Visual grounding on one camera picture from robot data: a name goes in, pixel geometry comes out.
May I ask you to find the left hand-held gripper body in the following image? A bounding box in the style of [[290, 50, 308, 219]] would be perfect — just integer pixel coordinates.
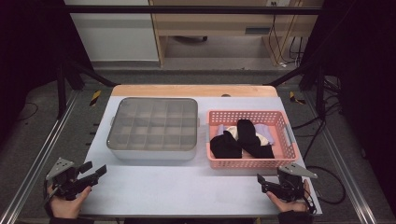
[[46, 157, 92, 202]]

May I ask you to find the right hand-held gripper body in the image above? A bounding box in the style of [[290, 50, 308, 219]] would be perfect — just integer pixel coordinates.
[[275, 162, 318, 202]]

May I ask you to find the pink perforated plastic basket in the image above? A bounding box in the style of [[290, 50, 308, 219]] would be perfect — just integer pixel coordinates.
[[205, 109, 301, 171]]

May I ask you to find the white divided storage box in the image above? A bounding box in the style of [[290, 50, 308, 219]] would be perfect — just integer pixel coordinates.
[[106, 96, 200, 161]]

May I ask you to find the grey translucent box lid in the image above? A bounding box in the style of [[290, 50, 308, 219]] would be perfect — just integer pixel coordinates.
[[106, 97, 199, 152]]

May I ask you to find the person's right hand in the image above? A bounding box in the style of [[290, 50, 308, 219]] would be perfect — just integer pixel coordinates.
[[265, 179, 313, 214]]

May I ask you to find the person's left hand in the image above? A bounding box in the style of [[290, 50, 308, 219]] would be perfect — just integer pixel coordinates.
[[46, 185, 92, 219]]

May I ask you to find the yellow black floor tape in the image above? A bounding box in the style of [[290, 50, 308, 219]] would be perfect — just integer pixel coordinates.
[[89, 90, 103, 107], [289, 91, 306, 105]]

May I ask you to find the black stand leg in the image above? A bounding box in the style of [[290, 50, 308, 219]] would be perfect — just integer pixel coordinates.
[[55, 59, 118, 120], [264, 62, 328, 120]]

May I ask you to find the white cabinet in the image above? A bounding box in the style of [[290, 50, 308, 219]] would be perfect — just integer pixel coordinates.
[[64, 0, 160, 63]]

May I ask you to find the black curtain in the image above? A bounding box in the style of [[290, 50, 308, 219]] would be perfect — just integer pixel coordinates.
[[300, 0, 396, 216], [0, 0, 94, 144]]

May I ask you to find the dark object under desk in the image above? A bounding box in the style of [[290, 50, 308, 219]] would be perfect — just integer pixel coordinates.
[[172, 35, 208, 44]]

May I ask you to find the light wooden desk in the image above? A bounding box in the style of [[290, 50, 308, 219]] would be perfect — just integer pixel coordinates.
[[148, 0, 325, 68]]

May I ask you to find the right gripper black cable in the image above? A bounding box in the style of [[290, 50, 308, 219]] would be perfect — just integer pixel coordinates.
[[303, 188, 318, 216]]

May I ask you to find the metal floor rail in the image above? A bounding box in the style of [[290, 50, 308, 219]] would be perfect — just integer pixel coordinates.
[[303, 91, 379, 224], [0, 90, 80, 224]]

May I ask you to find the thin black floor cable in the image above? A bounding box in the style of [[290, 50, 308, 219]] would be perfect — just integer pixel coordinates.
[[17, 102, 40, 122]]

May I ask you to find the yellow cable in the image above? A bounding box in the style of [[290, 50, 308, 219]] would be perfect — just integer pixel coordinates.
[[269, 0, 302, 68]]

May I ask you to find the black horizontal frame bar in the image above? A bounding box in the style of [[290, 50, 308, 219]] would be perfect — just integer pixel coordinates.
[[64, 5, 323, 15]]

